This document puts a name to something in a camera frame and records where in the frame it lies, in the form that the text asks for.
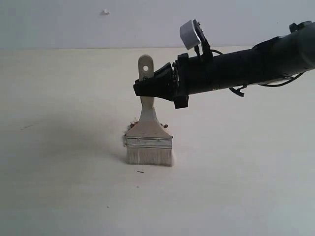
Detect white blob on wall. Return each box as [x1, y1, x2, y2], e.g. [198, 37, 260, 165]
[100, 9, 110, 16]

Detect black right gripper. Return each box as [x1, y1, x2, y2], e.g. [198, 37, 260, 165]
[133, 53, 214, 109]

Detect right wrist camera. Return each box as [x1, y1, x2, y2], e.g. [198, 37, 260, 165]
[180, 19, 210, 50]

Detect black right camera cable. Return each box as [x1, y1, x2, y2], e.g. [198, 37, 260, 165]
[194, 46, 306, 98]

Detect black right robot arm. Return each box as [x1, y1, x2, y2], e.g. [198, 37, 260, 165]
[133, 20, 315, 109]

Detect brown pellets and white crumbs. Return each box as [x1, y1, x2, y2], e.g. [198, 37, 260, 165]
[122, 118, 169, 148]

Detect wide white paint brush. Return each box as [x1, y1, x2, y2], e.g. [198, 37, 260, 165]
[125, 54, 175, 167]

